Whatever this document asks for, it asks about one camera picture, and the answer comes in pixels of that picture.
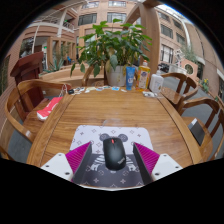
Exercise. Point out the wooden armchair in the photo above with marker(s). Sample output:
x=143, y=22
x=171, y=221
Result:
x=173, y=95
x=30, y=125
x=206, y=106
x=88, y=78

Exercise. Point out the black flat box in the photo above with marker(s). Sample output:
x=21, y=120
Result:
x=197, y=131

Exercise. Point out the small white packets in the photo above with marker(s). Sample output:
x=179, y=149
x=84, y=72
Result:
x=150, y=94

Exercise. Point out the dark red wooden lectern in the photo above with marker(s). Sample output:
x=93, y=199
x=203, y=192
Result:
x=28, y=71

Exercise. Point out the green potted plant white pot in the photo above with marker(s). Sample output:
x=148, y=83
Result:
x=115, y=43

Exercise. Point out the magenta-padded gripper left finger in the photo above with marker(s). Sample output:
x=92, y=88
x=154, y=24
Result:
x=61, y=165

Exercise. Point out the grey white bear-print mouse pad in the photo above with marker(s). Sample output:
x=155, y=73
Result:
x=96, y=136

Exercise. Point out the red white package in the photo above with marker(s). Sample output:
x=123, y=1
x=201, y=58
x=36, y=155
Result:
x=49, y=108

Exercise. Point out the white pump bottle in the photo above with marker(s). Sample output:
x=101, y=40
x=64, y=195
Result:
x=156, y=83

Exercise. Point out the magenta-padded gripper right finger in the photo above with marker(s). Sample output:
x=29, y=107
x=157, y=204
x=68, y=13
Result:
x=161, y=165

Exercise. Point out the blue squeeze tube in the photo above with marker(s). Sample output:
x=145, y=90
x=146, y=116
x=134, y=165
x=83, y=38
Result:
x=130, y=78

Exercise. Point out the black computer mouse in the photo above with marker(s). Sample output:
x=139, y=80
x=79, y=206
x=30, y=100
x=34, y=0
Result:
x=114, y=155

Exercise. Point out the white sculpture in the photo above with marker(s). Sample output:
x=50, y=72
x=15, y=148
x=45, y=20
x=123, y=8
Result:
x=179, y=59

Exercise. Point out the small black key fob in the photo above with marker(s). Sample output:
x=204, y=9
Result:
x=71, y=91

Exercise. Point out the yellow dish soap bottle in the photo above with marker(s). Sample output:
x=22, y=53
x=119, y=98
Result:
x=143, y=76

